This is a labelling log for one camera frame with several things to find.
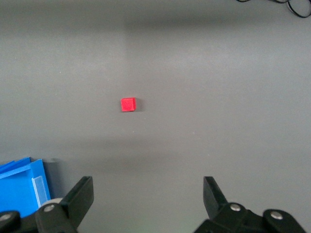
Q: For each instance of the blue plastic storage bin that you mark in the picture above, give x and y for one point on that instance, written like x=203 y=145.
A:
x=17 y=189

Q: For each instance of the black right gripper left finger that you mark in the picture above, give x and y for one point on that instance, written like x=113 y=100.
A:
x=77 y=194

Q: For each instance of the red cube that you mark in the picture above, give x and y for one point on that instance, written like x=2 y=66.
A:
x=127 y=104

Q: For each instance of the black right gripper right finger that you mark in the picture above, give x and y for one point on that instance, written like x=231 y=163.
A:
x=213 y=196

